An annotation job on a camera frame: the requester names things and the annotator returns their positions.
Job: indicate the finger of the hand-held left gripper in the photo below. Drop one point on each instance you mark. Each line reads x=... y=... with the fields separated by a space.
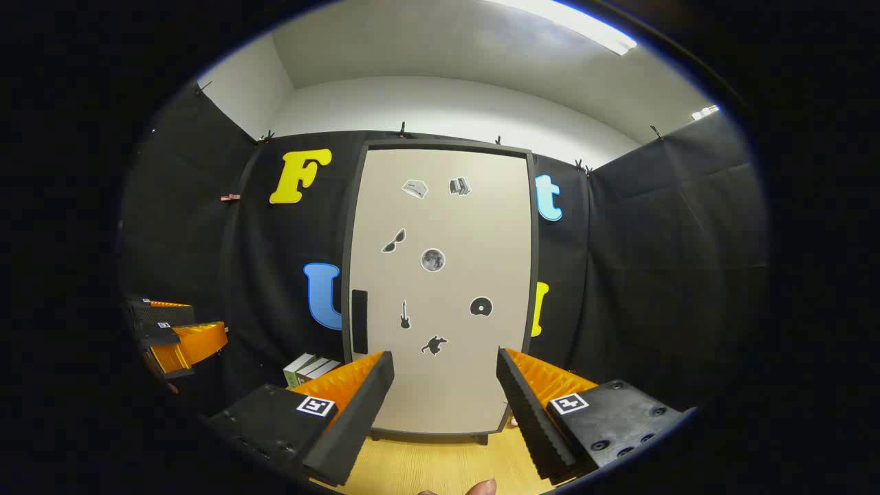
x=161 y=315
x=185 y=344

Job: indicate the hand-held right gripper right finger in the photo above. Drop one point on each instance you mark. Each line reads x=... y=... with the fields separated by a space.
x=533 y=426

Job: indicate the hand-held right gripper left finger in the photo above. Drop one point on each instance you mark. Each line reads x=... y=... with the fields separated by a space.
x=357 y=426

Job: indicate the dark grey cabinet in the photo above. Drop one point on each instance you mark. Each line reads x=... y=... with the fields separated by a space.
x=346 y=240

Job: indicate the beige cabinet door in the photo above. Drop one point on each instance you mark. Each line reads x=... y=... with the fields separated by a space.
x=467 y=227

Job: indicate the olive brown book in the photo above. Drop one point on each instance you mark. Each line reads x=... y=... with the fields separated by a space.
x=313 y=368

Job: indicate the green book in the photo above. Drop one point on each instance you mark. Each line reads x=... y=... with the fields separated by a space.
x=292 y=377

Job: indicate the black backdrop cloth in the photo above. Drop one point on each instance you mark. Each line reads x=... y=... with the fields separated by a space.
x=653 y=275

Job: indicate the row of black cloth clips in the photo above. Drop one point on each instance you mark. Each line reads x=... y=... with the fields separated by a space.
x=403 y=129

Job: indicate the small ceiling light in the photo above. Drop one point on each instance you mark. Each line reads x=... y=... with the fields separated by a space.
x=705 y=112

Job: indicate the long ceiling light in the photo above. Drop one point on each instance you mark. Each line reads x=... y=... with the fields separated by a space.
x=584 y=27

